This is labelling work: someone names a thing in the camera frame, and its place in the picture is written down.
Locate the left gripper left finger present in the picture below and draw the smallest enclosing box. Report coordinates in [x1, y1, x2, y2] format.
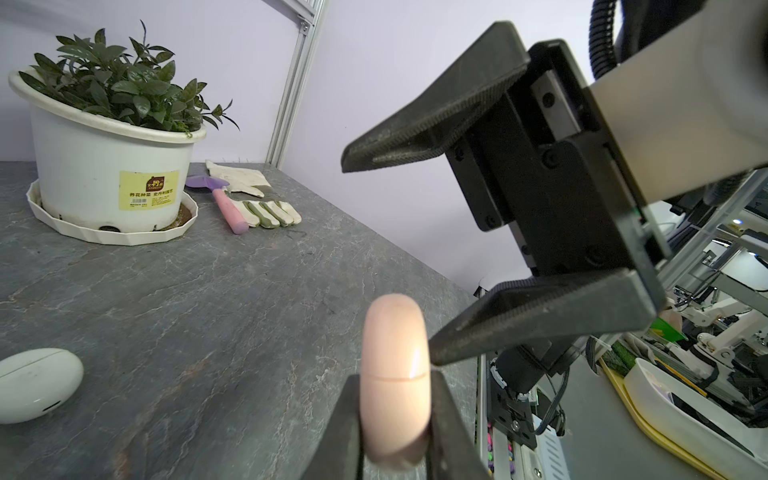
[301, 374, 364, 480]

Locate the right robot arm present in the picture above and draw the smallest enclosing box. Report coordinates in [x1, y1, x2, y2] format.
[341, 1, 767, 446]

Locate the purple pink garden trowel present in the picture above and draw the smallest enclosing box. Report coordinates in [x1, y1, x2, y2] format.
[185, 175, 250, 235]

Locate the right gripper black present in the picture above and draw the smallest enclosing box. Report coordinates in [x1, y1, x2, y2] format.
[341, 21, 669, 366]

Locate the white earbud charging case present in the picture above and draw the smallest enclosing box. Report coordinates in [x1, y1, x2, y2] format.
[1, 348, 84, 425]

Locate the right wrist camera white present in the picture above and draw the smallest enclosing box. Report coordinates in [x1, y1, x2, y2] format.
[590, 1, 767, 202]

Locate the potted green plant white pot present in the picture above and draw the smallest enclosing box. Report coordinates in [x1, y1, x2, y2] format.
[8, 29, 231, 233]

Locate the pink earbud charging case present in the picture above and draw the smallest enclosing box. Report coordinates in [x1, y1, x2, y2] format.
[360, 294, 431, 471]

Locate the white plant saucer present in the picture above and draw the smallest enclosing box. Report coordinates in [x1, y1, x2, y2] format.
[26, 180, 198, 246]

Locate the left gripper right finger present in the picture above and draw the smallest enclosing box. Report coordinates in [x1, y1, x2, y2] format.
[425, 370, 490, 480]

